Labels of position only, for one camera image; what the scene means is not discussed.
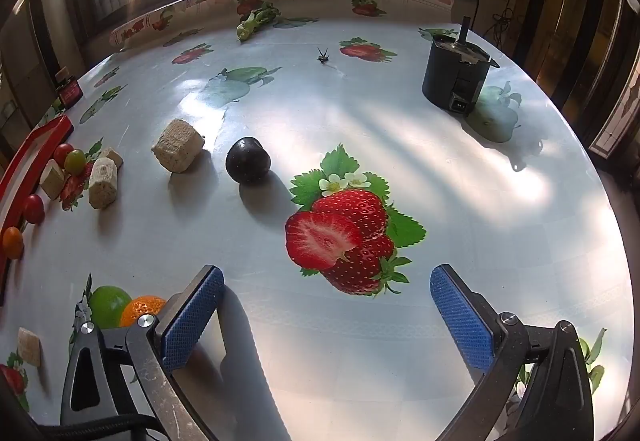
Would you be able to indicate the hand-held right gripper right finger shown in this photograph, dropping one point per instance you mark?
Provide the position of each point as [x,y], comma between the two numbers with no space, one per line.
[462,321]

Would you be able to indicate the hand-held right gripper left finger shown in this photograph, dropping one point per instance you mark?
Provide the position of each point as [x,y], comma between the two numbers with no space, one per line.
[192,316]

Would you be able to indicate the orange mandarin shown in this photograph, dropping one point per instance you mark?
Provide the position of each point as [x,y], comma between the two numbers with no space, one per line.
[142,308]
[12,243]

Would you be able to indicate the dark purple plum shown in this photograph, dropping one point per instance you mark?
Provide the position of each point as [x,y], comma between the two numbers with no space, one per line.
[247,161]

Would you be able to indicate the large beige foam block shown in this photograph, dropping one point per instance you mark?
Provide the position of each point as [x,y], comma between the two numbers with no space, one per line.
[177,145]

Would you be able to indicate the small beige foam block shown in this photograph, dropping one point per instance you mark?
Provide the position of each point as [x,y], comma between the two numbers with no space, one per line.
[29,346]
[111,156]

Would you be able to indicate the red tomato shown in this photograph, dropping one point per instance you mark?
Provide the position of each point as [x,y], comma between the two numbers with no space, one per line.
[34,209]
[61,152]

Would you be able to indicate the red-rimmed white tray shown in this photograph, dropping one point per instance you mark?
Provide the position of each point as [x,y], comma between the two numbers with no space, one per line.
[30,156]

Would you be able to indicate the green lime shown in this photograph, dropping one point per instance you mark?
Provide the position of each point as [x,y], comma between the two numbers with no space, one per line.
[107,303]

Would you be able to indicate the green-red tomato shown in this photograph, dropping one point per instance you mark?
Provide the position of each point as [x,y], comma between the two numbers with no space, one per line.
[75,162]

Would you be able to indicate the fruit printed tablecloth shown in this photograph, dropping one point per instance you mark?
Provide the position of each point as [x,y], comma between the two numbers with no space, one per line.
[350,121]

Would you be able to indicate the red-labelled black motor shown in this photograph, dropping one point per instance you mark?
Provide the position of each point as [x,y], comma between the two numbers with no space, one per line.
[69,92]

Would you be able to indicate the small dark stem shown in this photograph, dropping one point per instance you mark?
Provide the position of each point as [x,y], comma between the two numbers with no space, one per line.
[322,55]

